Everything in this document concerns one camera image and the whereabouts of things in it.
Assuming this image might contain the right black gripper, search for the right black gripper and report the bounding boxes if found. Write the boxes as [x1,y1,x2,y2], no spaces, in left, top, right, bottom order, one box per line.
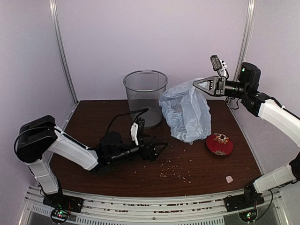
[194,75,248,98]

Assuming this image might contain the light blue plastic trash bag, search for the light blue plastic trash bag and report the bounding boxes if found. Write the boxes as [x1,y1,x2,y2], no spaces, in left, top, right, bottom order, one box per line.
[158,78,211,144]

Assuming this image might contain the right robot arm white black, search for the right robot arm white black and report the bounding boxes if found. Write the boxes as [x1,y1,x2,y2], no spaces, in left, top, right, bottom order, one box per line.
[193,62,300,207]

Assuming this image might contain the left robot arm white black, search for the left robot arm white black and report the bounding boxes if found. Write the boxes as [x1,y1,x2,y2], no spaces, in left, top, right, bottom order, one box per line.
[14,115,168,208]

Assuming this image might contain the grey mesh trash bin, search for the grey mesh trash bin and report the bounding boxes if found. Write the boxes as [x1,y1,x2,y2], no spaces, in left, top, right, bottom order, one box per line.
[123,69,168,129]

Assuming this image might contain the red floral overturned bowl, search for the red floral overturned bowl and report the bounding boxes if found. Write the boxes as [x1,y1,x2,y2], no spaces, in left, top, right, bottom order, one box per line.
[206,133,233,156]

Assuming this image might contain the small pink paper scrap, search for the small pink paper scrap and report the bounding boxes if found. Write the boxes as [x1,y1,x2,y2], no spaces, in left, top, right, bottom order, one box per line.
[226,176,233,183]

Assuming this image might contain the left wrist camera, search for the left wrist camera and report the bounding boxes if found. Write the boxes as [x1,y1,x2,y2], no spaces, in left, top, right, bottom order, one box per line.
[130,117,145,146]

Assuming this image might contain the right aluminium frame post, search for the right aluminium frame post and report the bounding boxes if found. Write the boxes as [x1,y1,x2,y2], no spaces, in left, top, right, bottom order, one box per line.
[233,0,256,81]

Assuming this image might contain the aluminium frame post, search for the aluminium frame post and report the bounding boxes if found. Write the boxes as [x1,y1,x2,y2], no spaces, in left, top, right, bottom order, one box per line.
[233,0,256,81]
[49,0,79,105]

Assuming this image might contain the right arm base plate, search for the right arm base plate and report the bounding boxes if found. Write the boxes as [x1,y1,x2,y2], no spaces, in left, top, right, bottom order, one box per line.
[224,194,264,212]

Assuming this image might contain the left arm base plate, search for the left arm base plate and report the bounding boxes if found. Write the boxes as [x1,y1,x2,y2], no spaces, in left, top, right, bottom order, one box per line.
[43,195,84,213]

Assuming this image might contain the left aluminium frame post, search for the left aluminium frame post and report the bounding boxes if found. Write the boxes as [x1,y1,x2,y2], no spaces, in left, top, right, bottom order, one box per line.
[49,0,79,105]

